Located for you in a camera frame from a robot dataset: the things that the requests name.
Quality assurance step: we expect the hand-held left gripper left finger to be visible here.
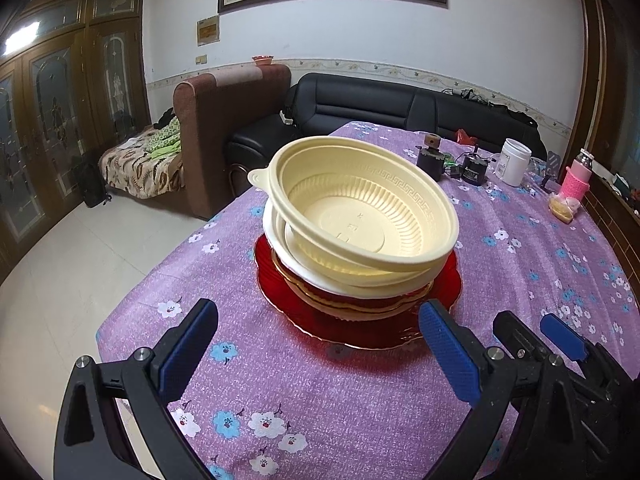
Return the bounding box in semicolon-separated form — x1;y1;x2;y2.
52;298;219;480

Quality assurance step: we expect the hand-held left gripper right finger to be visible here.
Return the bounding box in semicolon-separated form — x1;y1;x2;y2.
419;299;596;480

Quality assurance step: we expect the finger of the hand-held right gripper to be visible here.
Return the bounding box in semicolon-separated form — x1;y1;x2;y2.
492;310;551;365
540;312;640;411

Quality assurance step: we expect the large red gold-rimmed plate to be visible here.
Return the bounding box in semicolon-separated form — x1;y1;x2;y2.
252;235;463;351

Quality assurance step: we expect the small red gold-rimmed plate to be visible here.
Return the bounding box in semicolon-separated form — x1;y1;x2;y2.
272;255;436;321

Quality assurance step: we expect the white plastic bowl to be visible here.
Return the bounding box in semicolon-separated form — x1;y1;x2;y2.
262;199;351;296

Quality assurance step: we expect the cream plastic bowl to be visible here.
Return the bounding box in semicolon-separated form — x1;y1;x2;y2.
247;135;461;283
272;200;446;297

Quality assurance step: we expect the clear plastic food bag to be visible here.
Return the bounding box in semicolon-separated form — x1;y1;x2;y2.
548;192;582;223

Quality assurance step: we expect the purple floral tablecloth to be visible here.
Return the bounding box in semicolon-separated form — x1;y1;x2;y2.
97;121;640;480

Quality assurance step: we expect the bottle with pink sleeve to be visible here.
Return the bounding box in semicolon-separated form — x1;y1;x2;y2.
560;149;595;200

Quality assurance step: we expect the white plastic jar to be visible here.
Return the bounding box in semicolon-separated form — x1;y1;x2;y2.
495;138;532;187

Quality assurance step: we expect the black round device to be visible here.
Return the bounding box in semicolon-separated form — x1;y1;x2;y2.
460;147;490;186

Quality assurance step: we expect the small black tool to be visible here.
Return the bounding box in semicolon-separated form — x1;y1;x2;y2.
540;151;562;188

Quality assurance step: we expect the black device with wooden spool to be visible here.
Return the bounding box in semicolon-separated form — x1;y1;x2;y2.
416;132;447;181

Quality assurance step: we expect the black bag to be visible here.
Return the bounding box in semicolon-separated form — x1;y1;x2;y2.
71;160;112;209

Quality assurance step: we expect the leaf printed blanket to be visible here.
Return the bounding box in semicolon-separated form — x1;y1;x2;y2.
98;125;186;197

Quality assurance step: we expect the brown fabric sofa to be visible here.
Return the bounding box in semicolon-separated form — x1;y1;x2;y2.
172;64;292;220

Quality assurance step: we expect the green garment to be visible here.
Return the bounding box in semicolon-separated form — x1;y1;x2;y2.
145;117;182;158

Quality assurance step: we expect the black leather sofa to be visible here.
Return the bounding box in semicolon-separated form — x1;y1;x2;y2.
224;72;548;198

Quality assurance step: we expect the wooden glass-door wardrobe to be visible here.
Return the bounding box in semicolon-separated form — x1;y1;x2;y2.
0;0;153;281

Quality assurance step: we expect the wooden cabinet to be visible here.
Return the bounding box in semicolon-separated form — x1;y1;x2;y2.
570;0;640;291

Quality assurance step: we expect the black cable bundle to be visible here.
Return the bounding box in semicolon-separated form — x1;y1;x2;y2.
440;87;538;126

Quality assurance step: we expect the small wall plaque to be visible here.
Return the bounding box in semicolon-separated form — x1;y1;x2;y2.
196;15;221;44

